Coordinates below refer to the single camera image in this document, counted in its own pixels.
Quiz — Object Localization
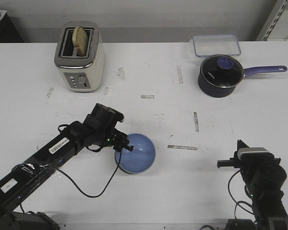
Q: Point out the blue bowl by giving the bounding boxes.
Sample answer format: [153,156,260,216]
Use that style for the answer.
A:
[115,133,156,174]

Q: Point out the toast slice in toaster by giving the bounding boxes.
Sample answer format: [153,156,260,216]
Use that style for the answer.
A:
[72,26,88,57]

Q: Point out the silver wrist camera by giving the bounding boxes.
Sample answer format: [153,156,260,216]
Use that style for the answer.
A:
[93,103,124,123]
[237,147,273,160]

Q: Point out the cream and chrome toaster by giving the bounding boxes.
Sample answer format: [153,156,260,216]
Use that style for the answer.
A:
[54,21,105,92]

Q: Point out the white metal shelf rack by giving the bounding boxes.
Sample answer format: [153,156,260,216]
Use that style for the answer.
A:
[255,0,288,41]

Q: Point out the glass pot lid purple knob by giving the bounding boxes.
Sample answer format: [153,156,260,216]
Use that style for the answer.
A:
[200,55,244,88]

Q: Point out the clear plastic food container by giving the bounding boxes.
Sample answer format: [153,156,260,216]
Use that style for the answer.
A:
[192,34,241,58]

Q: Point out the black camera cable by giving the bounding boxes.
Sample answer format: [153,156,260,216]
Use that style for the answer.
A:
[55,148,122,198]
[228,170,255,216]

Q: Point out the dark blue saucepan purple handle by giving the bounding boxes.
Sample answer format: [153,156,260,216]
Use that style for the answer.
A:
[198,54,288,98]

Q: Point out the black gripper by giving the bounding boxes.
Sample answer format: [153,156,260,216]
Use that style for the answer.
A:
[216,139,282,175]
[96,128,134,151]

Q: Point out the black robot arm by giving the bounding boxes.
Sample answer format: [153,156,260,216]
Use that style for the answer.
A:
[0,103,133,230]
[217,139,288,230]

